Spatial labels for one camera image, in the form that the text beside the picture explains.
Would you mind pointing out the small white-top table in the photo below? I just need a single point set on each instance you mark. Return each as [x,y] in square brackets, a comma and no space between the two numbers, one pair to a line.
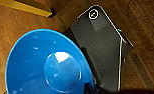
[29,6]

